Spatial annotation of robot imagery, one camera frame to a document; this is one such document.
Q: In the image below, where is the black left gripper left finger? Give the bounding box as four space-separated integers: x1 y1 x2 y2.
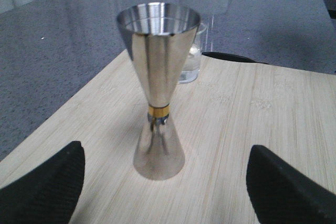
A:
1 141 85 223

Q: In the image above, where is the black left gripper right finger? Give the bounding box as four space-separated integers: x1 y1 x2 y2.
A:
246 145 335 223

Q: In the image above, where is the glass beaker with liquid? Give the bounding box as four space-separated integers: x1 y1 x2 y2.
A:
178 23 207 84

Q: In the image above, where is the steel double jigger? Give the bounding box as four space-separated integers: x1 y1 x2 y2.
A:
117 2 201 180

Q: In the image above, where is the wooden cutting board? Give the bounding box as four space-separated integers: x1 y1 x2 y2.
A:
1 52 335 223

